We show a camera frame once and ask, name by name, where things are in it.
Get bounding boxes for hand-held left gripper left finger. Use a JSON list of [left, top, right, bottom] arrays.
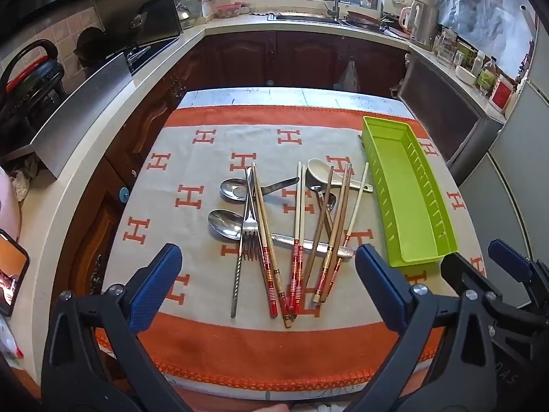
[[40, 243, 189, 412]]

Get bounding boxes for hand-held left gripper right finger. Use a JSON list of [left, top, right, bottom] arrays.
[[355, 244, 496, 412]]

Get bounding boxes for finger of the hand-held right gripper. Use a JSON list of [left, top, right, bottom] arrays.
[[489, 240, 549, 305], [441, 252, 549, 335]]

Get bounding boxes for light brown wooden chopstick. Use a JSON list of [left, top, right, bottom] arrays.
[[313, 162, 350, 304], [319, 163, 354, 303]]

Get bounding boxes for twisted metal chopstick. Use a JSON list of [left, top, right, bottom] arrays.
[[231, 167, 254, 319]]

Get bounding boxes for thin white chopstick red bands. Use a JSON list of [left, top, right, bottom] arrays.
[[326, 162, 370, 297]]

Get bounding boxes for large steel spoon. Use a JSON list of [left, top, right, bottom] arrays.
[[208, 209, 355, 262]]

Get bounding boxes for green plastic utensil tray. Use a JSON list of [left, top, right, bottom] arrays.
[[359, 116, 459, 269]]

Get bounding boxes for steel fork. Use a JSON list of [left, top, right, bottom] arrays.
[[242, 167, 262, 262]]

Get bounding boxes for steel soup spoon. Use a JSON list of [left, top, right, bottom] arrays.
[[220, 177, 301, 202]]

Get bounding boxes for grey refrigerator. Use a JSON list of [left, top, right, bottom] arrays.
[[459, 21, 549, 310]]

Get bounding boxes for small steel spoon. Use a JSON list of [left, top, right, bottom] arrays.
[[309, 182, 337, 224]]

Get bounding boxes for orange and grey printed blanket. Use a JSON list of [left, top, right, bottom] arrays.
[[95, 105, 487, 391]]

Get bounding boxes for white ceramic spoon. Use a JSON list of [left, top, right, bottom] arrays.
[[307, 158, 374, 193]]

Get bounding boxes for smartphone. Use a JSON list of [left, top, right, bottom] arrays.
[[0, 228, 31, 318]]

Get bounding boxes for red box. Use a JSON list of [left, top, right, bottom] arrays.
[[490, 75, 515, 114]]

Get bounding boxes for pink container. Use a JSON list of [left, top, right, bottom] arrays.
[[0, 167, 22, 241]]

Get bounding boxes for green label bottle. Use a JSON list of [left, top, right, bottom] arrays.
[[477, 58, 498, 95]]

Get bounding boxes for steel splash panel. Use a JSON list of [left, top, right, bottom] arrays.
[[30, 54, 133, 179]]

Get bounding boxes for white bowl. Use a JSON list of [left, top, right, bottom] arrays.
[[455, 65, 477, 87]]

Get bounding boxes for hanging plastic bag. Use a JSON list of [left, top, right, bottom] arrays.
[[335, 60, 360, 92]]

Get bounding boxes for glass jar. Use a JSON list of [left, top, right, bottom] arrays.
[[436, 28, 457, 67]]

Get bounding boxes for black pressure cooker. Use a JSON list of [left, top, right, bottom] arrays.
[[0, 39, 65, 147]]

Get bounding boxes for white electric kettle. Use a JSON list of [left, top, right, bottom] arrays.
[[409, 0, 438, 46]]

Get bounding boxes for steel teapot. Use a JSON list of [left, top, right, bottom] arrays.
[[176, 2, 196, 31]]

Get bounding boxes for steel kitchen sink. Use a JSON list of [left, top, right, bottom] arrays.
[[268, 12, 387, 31]]

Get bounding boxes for pink bowl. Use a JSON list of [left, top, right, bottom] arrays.
[[214, 2, 243, 19]]

